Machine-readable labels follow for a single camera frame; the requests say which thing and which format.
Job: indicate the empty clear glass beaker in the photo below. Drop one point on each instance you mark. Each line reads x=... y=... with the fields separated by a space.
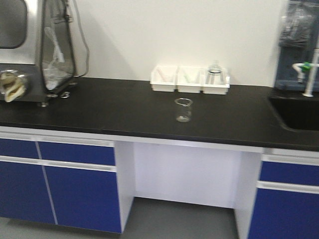
x=183 y=109

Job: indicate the left white plastic bin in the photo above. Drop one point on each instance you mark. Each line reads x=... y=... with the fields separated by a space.
x=157 y=83

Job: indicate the white plastic bin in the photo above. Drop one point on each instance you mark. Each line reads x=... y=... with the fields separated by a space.
x=217 y=89
x=157 y=83
x=195 y=73

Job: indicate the red tipped glass rod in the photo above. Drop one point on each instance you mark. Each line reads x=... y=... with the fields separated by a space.
x=162 y=75

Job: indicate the middle white plastic bin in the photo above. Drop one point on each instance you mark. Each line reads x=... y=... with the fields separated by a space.
x=195 y=73

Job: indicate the right white plastic bin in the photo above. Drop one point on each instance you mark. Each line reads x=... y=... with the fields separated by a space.
x=217 y=89

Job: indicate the blue cabinet drawer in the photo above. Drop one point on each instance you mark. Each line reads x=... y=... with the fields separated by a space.
x=289 y=173
x=77 y=153
x=18 y=148

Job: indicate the glass flask on black stand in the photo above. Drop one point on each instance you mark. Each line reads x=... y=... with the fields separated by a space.
x=214 y=74

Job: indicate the blue cabinet door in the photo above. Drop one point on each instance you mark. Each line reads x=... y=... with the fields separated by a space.
x=23 y=193
x=285 y=215
x=85 y=198

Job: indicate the clear plastic bag chamber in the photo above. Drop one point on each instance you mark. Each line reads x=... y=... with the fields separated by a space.
x=65 y=52

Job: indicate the black lab sink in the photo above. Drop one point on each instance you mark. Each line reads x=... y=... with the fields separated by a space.
x=296 y=114

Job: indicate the blue cabinet drawer far left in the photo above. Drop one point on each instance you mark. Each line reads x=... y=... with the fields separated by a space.
x=18 y=148

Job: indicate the stainless steel glove box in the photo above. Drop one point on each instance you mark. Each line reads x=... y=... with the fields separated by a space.
x=21 y=32

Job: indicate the cream rubber glove port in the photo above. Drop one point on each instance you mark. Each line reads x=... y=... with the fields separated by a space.
x=13 y=84

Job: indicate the blue cabinet door right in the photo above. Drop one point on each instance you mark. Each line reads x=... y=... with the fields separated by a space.
x=285 y=215

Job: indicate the blue cabinet door far left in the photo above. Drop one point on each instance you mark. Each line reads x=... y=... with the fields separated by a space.
x=23 y=193

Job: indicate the blue cabinet drawer right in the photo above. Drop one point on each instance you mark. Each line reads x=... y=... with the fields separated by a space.
x=289 y=173

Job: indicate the white green lab faucet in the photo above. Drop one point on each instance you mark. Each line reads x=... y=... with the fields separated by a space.
x=309 y=69

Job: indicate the blue drying rack panel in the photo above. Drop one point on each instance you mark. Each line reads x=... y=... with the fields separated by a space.
x=299 y=36

